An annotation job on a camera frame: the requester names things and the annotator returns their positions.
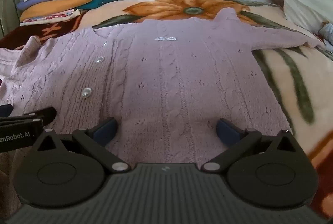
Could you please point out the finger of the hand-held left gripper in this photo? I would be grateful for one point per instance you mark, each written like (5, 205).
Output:
(33, 114)
(5, 110)

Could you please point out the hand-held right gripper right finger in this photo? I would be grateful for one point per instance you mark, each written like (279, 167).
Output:
(229, 133)

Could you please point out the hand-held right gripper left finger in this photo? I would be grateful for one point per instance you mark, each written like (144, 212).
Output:
(105, 133)

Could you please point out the lilac knit sweater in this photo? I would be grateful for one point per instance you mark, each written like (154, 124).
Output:
(182, 70)

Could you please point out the floral fleece blanket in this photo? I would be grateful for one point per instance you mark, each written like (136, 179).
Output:
(275, 70)

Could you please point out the grey padded headboard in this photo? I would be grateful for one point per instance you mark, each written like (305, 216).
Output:
(9, 13)

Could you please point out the blue and white cloth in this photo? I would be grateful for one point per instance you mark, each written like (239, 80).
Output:
(327, 34)

